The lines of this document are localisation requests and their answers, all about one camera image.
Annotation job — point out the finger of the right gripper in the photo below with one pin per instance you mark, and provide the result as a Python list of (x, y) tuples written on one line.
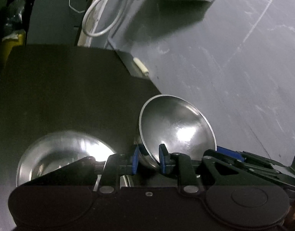
[(268, 169), (233, 154)]

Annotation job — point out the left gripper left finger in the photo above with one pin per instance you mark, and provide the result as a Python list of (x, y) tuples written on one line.
[(117, 166)]

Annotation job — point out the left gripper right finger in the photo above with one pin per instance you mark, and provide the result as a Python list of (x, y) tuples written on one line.
[(179, 165)]

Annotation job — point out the small steel bowl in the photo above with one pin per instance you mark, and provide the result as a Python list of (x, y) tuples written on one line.
[(174, 122)]

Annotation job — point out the steel plate with sticker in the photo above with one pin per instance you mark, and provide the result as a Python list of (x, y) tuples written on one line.
[(53, 151)]

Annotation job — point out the yellow bin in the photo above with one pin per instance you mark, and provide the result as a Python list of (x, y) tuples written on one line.
[(16, 38)]

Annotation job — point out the cream handled utensil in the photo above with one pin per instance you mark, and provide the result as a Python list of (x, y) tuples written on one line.
[(141, 66)]

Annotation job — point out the cleaver with grey handle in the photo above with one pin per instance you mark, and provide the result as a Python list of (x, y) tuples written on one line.
[(127, 60)]

